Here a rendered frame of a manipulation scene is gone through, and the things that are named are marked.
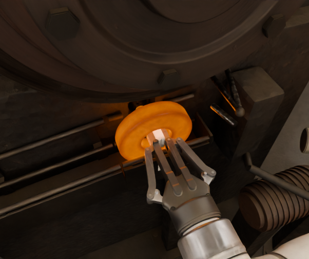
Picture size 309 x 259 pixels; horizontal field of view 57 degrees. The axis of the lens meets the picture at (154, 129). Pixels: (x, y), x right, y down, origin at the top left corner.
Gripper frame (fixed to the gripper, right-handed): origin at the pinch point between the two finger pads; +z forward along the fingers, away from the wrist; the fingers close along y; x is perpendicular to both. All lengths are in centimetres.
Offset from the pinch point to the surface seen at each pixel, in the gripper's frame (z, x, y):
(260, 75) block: 2.8, 3.5, 24.9
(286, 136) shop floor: 23, -78, 85
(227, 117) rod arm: -9.6, 11.6, 7.8
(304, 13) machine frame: 10.7, 10.3, 38.7
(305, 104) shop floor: 39, -78, 111
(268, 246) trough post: -20, -75, 43
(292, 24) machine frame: 8.0, 10.5, 33.5
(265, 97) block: -2.7, 3.6, 22.2
